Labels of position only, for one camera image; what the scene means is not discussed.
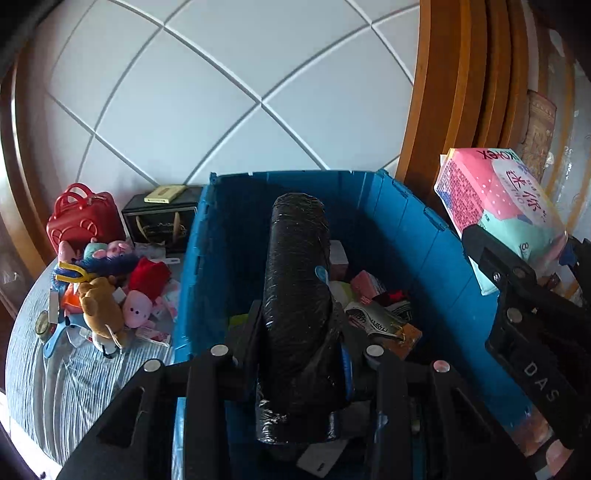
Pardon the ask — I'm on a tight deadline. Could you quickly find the flat yellow-green box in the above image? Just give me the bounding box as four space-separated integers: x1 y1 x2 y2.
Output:
144 185 186 204

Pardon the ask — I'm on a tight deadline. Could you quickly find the silver foil pack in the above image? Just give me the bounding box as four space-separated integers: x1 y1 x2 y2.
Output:
346 302 407 340

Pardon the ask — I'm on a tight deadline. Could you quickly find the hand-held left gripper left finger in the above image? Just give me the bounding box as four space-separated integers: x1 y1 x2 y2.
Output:
55 299 265 480

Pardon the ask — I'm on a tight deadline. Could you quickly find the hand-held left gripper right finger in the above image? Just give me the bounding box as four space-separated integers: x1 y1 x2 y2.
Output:
339 342 536 480

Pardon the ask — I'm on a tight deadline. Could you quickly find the blue furry plush toy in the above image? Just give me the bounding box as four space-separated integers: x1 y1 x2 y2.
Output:
53 242 139 280

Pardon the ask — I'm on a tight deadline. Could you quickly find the orange-brown box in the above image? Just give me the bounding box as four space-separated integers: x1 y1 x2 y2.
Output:
383 323 423 361

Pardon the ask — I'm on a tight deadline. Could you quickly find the black plastic-wrapped roll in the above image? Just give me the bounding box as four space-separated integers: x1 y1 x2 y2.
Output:
256 191 352 444

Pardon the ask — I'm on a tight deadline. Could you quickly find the red hard-shell suitcase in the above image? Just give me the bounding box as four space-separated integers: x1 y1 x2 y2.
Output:
46 183 125 243

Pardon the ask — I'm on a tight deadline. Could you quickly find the blue plastic shoehorn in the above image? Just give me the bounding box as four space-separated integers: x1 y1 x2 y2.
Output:
45 318 86 359

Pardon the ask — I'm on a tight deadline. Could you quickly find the black and red item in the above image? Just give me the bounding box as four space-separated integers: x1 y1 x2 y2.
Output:
383 290 416 319

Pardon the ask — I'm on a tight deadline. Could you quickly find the wooden padded headboard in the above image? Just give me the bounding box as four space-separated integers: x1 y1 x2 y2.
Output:
0 0 532 278

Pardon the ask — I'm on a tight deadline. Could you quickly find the orange plush toy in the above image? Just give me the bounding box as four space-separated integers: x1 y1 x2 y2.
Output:
62 284 86 310

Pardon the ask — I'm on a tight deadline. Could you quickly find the patterned wall hanging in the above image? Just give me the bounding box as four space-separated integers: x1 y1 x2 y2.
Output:
517 90 555 185

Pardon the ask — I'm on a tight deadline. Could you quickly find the brown bear plush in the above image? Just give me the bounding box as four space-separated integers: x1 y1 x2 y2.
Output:
76 277 132 358

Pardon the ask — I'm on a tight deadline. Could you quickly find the small flat pink box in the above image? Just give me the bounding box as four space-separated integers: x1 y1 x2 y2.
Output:
139 323 172 347

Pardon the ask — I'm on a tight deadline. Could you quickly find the black gift bag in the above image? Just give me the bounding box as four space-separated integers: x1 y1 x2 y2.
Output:
121 193 201 254

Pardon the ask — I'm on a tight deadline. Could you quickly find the pink and mint tissue packet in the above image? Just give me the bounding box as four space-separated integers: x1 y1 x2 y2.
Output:
434 148 568 296

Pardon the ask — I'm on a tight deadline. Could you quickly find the white and pink box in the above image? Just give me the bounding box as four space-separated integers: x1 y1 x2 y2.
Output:
330 240 352 280

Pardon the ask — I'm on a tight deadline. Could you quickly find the blue plastic storage crate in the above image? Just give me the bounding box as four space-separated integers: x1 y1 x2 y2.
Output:
172 168 550 480

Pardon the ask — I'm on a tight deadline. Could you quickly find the yellow plastic toy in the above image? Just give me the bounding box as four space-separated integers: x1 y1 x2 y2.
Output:
58 261 95 284

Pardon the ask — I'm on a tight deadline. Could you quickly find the floral tissue packet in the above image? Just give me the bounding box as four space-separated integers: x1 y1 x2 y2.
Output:
154 279 181 324

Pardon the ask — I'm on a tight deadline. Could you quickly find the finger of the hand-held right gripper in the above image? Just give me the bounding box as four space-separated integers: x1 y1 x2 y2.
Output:
462 224 591 457
558 233 591 310

